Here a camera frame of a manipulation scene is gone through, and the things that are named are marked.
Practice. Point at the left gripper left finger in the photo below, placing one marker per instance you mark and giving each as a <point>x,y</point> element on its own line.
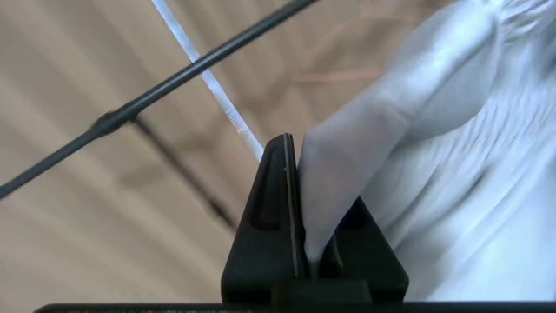
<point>265,243</point>

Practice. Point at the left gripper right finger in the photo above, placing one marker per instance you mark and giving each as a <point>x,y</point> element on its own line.
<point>373,256</point>

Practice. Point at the black clothes rack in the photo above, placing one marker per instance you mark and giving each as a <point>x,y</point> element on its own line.
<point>174,82</point>

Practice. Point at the beige curtain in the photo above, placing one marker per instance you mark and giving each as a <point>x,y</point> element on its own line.
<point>87,65</point>

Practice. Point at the pale grey shorts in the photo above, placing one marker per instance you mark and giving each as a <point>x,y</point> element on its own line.
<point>456,174</point>

